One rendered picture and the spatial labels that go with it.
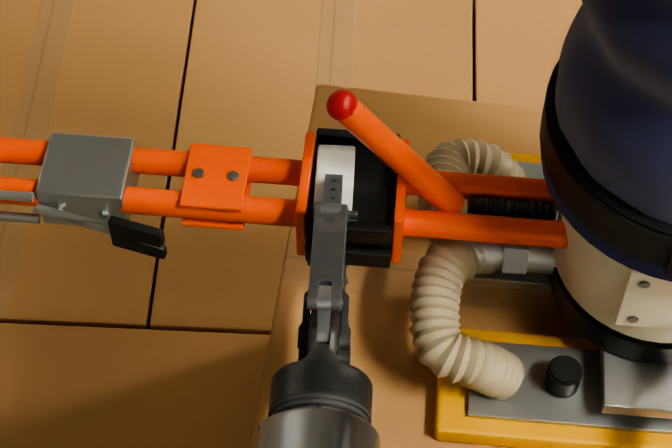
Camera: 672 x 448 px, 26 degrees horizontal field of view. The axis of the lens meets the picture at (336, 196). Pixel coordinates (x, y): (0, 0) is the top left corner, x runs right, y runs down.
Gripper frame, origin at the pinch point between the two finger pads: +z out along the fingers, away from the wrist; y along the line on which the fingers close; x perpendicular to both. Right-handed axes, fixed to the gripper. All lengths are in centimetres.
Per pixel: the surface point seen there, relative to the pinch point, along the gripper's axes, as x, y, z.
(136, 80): -30, 59, 59
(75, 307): -33, 59, 23
